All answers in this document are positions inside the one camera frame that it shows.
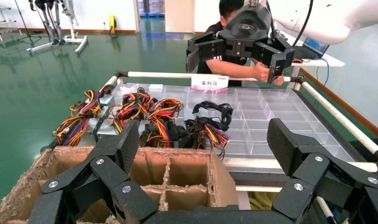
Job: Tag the person's right forearm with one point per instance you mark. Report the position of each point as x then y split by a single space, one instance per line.
232 69

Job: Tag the clear plastic bag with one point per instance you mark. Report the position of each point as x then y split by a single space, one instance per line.
128 88

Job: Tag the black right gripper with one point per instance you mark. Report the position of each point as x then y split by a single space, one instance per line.
247 31

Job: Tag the black laptop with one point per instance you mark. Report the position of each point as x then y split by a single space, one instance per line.
315 46

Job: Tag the orange computer mouse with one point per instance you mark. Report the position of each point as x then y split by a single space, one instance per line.
297 60

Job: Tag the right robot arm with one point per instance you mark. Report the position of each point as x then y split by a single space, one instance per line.
331 18

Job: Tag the person in black shirt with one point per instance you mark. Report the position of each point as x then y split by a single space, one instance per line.
229 9

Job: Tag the white table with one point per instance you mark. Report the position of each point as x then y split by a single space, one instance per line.
325 62

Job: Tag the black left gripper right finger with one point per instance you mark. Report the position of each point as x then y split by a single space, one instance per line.
309 173

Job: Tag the grey metal rack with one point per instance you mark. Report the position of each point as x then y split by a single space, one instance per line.
6 30

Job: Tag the white sign with characters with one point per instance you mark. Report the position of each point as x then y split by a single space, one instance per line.
209 83

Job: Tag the person's right hand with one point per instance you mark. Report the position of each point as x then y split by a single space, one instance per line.
261 71

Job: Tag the white stand frame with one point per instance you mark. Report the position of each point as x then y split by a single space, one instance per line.
73 28

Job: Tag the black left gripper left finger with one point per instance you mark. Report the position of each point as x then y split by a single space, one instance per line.
108 173

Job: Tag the brown cardboard divider box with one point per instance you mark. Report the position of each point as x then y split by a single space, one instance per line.
189 168

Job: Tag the clear plastic compartment tray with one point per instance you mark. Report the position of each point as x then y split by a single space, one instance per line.
269 117

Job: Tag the black legged robot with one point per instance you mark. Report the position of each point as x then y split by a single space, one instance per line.
56 40

